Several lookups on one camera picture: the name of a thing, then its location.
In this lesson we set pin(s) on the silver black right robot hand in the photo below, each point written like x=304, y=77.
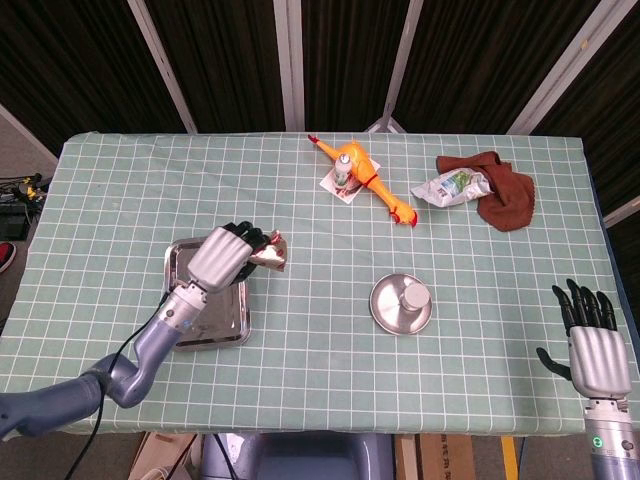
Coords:
x=600, y=360

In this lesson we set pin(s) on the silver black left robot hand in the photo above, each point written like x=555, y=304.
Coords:
x=220, y=255

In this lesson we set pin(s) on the gold foil snack bag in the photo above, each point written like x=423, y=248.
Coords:
x=272, y=255

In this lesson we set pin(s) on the small white jar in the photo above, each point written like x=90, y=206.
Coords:
x=417, y=296

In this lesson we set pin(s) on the blue silver left robot arm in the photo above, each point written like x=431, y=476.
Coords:
x=150, y=345

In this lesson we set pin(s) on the blue silver right robot arm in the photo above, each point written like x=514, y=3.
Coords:
x=610, y=440

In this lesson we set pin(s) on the rectangular steel tray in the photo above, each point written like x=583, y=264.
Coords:
x=225, y=320

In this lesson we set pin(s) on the white red printed card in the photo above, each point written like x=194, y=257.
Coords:
x=350, y=194

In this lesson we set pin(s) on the green checked tablecloth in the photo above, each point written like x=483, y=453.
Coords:
x=320, y=360

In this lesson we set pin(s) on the white drink bottle green label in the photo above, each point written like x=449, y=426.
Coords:
x=343, y=170

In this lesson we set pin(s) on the yellow rubber chicken toy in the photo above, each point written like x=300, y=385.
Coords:
x=380, y=187

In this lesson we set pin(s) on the round steel plate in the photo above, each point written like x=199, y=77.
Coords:
x=390, y=300

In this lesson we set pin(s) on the brown cardboard box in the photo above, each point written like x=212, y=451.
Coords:
x=445, y=457
x=160, y=457

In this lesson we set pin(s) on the brown cloth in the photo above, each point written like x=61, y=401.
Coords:
x=510, y=200

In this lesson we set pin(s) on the dark pleated curtain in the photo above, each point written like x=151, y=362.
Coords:
x=225, y=50

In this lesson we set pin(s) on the grey stand foot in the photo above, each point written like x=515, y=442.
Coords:
x=385, y=125

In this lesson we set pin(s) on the black floor device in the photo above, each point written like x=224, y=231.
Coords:
x=12, y=220

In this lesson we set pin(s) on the red shoe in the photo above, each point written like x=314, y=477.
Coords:
x=6, y=256

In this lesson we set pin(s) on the crumpled white green snack bag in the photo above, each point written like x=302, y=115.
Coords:
x=450, y=187

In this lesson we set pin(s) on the white double frame post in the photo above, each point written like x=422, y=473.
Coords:
x=290, y=65

